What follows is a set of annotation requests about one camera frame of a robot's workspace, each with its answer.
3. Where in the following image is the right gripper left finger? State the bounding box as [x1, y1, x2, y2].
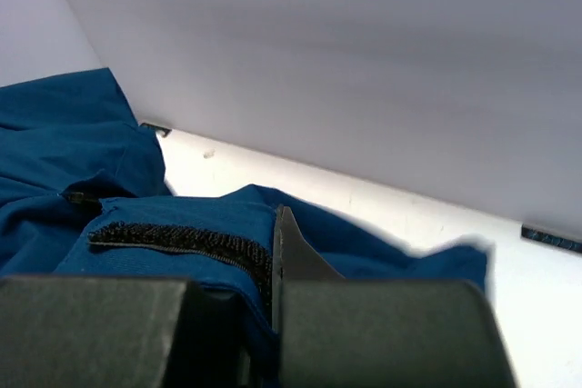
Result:
[1, 275, 250, 387]

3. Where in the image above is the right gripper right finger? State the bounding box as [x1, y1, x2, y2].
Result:
[271, 206, 517, 387]

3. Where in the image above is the blue jacket with black lining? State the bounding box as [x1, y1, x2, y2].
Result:
[0, 67, 496, 388]

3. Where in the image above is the right blue table label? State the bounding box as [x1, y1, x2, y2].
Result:
[520, 224, 582, 254]

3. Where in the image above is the blue table label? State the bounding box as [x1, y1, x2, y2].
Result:
[520, 224, 582, 254]
[140, 123, 172, 138]

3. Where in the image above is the left blue table label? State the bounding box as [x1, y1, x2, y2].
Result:
[140, 123, 172, 138]

